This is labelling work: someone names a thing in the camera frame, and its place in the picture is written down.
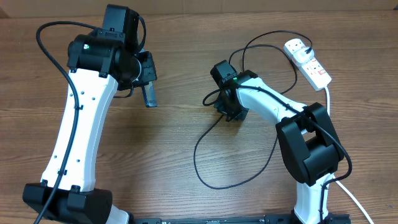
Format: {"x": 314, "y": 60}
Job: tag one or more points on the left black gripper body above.
{"x": 148, "y": 70}

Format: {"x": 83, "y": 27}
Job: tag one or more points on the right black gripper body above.
{"x": 232, "y": 109}

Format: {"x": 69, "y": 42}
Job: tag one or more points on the Samsung Galaxy smartphone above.
{"x": 149, "y": 96}

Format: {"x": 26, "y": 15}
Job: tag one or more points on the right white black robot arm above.
{"x": 310, "y": 148}

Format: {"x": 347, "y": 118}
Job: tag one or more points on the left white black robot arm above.
{"x": 110, "y": 58}

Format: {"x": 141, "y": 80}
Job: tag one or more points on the white charger plug adapter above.
{"x": 301, "y": 56}

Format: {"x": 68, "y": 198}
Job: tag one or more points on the white power strip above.
{"x": 313, "y": 71}

